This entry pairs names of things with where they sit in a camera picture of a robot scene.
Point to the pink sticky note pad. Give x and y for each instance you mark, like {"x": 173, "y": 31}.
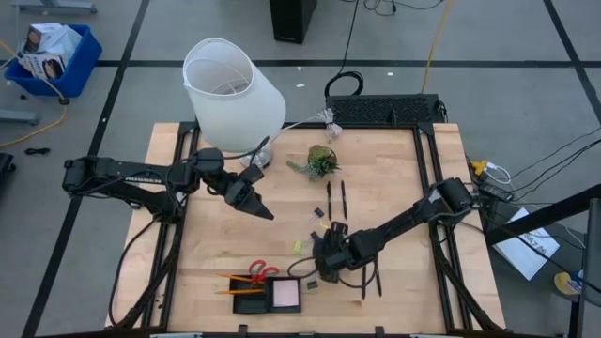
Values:
{"x": 286, "y": 293}

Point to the small black rectangular device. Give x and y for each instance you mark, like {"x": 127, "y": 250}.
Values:
{"x": 312, "y": 284}

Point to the small yellow clip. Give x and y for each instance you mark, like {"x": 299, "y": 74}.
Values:
{"x": 298, "y": 247}
{"x": 324, "y": 225}

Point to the yellow and blue disc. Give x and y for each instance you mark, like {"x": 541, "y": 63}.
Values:
{"x": 565, "y": 284}

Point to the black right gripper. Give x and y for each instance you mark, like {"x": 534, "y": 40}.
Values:
{"x": 342, "y": 249}

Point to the small potted succulent plant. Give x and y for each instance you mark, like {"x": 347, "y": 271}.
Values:
{"x": 321, "y": 162}

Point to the black binder clip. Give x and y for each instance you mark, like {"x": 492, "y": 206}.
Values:
{"x": 318, "y": 212}

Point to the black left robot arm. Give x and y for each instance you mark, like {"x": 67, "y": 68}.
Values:
{"x": 117, "y": 178}

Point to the black metal beam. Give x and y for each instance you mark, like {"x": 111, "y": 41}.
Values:
{"x": 540, "y": 218}

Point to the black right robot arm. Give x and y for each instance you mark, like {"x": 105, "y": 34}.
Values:
{"x": 422, "y": 211}

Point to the white lamp shade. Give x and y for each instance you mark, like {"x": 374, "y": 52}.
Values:
{"x": 235, "y": 108}

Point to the yellow plug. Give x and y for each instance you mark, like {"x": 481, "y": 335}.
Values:
{"x": 479, "y": 166}

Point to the grey metal pole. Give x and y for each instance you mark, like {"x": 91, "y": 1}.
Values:
{"x": 591, "y": 281}

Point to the black perforated metal box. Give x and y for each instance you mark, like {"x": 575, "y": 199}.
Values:
{"x": 385, "y": 110}

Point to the white printed box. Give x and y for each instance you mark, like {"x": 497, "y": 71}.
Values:
{"x": 42, "y": 66}
{"x": 40, "y": 35}

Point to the black computer tower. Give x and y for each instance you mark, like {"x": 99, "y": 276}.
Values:
{"x": 291, "y": 21}

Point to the blue plastic bin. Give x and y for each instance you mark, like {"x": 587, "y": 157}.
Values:
{"x": 80, "y": 66}

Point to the black floor object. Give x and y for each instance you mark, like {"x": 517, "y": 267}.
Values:
{"x": 4, "y": 169}

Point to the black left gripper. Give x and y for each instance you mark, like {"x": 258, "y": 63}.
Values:
{"x": 239, "y": 193}

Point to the black power brick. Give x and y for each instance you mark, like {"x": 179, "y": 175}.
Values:
{"x": 495, "y": 191}

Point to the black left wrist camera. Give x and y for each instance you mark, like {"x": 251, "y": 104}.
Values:
{"x": 251, "y": 173}

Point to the black table frame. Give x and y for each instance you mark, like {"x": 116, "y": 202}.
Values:
{"x": 425, "y": 150}

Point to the yellow pencil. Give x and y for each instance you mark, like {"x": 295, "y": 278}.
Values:
{"x": 239, "y": 291}
{"x": 235, "y": 278}

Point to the grey metal stand foot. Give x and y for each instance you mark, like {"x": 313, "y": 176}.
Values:
{"x": 56, "y": 7}
{"x": 19, "y": 117}

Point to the black mesh desk organizer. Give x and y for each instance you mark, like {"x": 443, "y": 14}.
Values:
{"x": 249, "y": 305}

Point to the white paper sheet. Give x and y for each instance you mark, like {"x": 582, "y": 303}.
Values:
{"x": 526, "y": 253}

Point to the black bracket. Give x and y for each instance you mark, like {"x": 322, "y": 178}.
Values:
{"x": 379, "y": 332}
{"x": 242, "y": 331}

